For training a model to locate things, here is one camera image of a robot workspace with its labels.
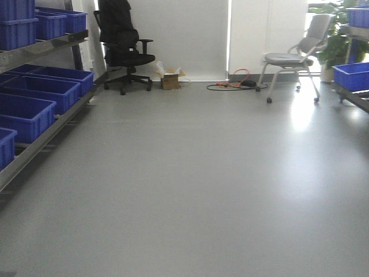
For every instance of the cardboard box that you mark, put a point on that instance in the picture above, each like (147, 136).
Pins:
(169, 78)

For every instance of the black office chair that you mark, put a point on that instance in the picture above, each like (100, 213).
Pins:
(124, 48)

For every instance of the blue bin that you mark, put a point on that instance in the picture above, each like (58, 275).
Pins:
(30, 117)
(64, 93)
(353, 76)
(85, 78)

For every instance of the grey folding chair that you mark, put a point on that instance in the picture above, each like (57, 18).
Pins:
(298, 57)

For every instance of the blue bin near left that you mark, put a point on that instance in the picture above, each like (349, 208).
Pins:
(30, 117)

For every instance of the green potted plant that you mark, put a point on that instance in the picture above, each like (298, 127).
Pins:
(337, 43)

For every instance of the blue bin right side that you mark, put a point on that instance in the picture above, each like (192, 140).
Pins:
(353, 76)

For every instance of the steel rack left side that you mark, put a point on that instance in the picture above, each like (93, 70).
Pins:
(14, 58)

